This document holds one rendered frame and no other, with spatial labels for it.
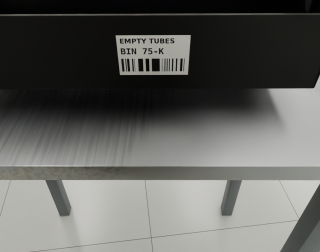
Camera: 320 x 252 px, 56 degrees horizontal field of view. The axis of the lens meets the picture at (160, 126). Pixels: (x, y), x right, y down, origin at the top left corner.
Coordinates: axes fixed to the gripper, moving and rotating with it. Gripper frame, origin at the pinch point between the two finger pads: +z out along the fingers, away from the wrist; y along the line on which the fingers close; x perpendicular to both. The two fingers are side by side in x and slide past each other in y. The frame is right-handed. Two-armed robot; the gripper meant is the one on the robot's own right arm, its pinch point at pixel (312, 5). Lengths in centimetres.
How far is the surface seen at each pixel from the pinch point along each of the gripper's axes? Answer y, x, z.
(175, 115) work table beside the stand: 20.2, 9.6, 12.8
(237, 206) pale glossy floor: -9, -24, 94
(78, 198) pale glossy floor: 58, -29, 93
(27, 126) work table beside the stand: 42.1, 12.0, 12.5
